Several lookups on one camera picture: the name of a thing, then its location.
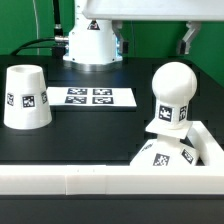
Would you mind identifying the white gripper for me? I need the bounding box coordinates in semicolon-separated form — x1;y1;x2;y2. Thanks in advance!
83;0;224;55

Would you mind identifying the white lamp bulb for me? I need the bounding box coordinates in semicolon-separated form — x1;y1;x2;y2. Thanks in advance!
152;62;197;129

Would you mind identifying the white lamp base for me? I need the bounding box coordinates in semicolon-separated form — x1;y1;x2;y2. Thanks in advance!
130;121;199;167

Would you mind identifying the white lamp shade cone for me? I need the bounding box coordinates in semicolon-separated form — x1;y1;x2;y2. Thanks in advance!
4;65;52;130

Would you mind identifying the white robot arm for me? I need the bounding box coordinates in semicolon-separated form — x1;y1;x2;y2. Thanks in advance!
63;0;224;71

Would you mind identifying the white marker sheet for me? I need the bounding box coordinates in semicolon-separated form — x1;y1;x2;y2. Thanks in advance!
47;87;137;107

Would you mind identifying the white L-shaped fence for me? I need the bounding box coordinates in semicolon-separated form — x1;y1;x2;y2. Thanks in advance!
0;121;224;195

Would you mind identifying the black cable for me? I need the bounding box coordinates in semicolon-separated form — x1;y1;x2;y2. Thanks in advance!
10;0;70;57

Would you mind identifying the white thin cable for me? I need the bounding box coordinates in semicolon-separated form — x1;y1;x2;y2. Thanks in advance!
32;0;40;56

